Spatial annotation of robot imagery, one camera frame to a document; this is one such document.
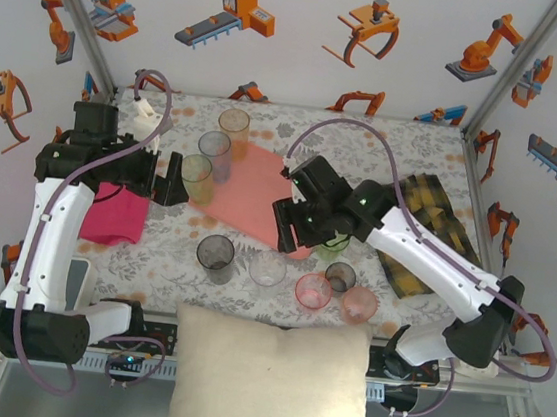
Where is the tall green plastic glass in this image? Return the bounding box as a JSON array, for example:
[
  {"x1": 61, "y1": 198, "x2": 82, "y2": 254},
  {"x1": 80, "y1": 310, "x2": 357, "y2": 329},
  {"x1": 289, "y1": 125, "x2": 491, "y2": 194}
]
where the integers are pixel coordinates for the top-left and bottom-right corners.
[{"x1": 177, "y1": 151, "x2": 220, "y2": 207}]

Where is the olive green plastic glass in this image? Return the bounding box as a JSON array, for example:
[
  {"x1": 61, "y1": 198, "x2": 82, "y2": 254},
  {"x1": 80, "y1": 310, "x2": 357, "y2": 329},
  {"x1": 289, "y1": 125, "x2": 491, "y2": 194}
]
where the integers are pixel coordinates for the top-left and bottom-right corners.
[{"x1": 313, "y1": 226, "x2": 353, "y2": 265}]

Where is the tall blue-grey plastic glass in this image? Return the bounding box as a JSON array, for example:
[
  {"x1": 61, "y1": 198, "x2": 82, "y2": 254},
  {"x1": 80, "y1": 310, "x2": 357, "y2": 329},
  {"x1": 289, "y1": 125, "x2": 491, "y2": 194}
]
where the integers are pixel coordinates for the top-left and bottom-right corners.
[{"x1": 193, "y1": 128, "x2": 238, "y2": 186}]

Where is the clear plastic glass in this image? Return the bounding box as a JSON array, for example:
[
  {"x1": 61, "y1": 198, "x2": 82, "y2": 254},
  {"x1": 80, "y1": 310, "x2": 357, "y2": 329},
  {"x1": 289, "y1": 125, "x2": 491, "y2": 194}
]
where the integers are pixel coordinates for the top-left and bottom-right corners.
[{"x1": 245, "y1": 248, "x2": 291, "y2": 296}]

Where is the short dark grey glass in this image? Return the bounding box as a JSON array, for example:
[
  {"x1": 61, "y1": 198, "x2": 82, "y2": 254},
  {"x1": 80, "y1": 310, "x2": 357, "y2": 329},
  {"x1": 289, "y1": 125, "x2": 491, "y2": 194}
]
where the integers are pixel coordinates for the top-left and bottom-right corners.
[{"x1": 322, "y1": 259, "x2": 360, "y2": 296}]

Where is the short pink plastic glass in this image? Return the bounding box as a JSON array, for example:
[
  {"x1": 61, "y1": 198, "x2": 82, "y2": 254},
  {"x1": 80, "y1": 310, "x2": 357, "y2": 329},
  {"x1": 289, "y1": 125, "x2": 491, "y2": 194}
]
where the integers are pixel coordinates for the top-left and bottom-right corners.
[{"x1": 292, "y1": 270, "x2": 336, "y2": 316}]

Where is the tall orange plastic glass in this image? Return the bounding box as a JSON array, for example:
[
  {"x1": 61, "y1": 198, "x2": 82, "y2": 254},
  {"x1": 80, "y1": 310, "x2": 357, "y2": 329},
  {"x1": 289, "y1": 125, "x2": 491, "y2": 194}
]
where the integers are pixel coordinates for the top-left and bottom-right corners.
[{"x1": 213, "y1": 106, "x2": 254, "y2": 164}]

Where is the dark smoky plastic glass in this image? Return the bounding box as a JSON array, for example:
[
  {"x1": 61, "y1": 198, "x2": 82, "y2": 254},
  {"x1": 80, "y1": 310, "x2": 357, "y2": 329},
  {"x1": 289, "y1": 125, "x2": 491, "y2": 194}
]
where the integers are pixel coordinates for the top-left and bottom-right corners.
[{"x1": 192, "y1": 232, "x2": 239, "y2": 288}]

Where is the short salmon plastic glass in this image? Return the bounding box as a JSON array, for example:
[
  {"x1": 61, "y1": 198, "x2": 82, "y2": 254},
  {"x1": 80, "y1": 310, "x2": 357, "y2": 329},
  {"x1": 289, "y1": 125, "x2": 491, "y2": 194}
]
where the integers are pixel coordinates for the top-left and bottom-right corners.
[{"x1": 338, "y1": 283, "x2": 381, "y2": 327}]

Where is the salmon pink cloth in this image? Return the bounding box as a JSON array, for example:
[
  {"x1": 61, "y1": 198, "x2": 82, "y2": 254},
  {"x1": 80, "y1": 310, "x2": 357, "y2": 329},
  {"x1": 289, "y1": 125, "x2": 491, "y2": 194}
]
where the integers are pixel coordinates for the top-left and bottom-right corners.
[{"x1": 181, "y1": 136, "x2": 327, "y2": 263}]

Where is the magenta cloth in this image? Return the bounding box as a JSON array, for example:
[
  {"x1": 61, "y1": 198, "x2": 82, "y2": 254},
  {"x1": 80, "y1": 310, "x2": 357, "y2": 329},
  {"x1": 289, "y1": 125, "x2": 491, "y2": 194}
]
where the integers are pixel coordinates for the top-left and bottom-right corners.
[{"x1": 77, "y1": 178, "x2": 152, "y2": 250}]

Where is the floral tablecloth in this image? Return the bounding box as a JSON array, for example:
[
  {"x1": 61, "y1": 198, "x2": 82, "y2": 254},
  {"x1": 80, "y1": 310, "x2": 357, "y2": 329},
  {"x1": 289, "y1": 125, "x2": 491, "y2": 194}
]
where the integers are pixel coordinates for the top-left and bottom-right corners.
[{"x1": 63, "y1": 81, "x2": 520, "y2": 355}]

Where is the yellow black plaid cloth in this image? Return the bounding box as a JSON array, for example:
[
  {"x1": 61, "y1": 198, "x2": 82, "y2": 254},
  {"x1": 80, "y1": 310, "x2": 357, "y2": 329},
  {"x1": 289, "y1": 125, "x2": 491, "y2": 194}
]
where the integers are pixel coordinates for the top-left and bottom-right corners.
[{"x1": 372, "y1": 168, "x2": 494, "y2": 309}]

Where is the cream pillow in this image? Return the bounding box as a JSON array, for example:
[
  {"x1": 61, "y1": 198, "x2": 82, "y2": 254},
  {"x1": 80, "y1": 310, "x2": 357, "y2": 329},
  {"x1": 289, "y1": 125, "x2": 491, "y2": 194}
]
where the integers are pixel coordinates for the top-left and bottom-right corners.
[{"x1": 162, "y1": 300, "x2": 380, "y2": 417}]

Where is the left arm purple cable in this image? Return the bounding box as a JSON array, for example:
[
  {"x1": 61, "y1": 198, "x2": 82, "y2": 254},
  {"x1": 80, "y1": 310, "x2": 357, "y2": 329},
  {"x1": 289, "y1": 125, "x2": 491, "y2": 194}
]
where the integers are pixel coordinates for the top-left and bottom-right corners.
[{"x1": 5, "y1": 56, "x2": 177, "y2": 405}]

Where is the aluminium side rail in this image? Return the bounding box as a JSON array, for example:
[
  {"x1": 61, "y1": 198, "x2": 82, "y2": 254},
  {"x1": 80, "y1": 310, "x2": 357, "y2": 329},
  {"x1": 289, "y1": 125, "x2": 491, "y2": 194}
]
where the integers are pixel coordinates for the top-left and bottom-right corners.
[{"x1": 437, "y1": 128, "x2": 539, "y2": 357}]

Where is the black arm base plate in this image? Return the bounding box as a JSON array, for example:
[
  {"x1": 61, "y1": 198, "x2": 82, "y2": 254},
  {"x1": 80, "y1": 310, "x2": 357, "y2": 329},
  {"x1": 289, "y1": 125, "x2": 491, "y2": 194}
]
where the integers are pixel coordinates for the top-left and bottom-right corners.
[
  {"x1": 364, "y1": 343, "x2": 444, "y2": 390},
  {"x1": 133, "y1": 319, "x2": 181, "y2": 358}
]

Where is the white slotted cable duct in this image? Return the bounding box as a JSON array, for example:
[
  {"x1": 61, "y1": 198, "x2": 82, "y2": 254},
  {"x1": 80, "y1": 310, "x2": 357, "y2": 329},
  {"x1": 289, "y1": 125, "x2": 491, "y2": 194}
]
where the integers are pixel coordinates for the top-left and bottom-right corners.
[{"x1": 77, "y1": 349, "x2": 386, "y2": 405}]

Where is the aluminium frame post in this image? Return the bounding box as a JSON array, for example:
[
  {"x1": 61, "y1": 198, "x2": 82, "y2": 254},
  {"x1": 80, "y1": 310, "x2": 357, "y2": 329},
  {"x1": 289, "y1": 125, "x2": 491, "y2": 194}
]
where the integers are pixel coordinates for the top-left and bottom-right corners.
[
  {"x1": 460, "y1": 0, "x2": 557, "y2": 151},
  {"x1": 19, "y1": 0, "x2": 130, "y2": 101}
]

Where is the aluminium front rail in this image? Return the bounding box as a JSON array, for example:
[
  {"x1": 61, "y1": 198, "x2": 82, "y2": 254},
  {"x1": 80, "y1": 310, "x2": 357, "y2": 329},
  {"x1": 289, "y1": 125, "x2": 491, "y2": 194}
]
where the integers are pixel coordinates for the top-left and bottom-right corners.
[{"x1": 0, "y1": 300, "x2": 537, "y2": 417}]

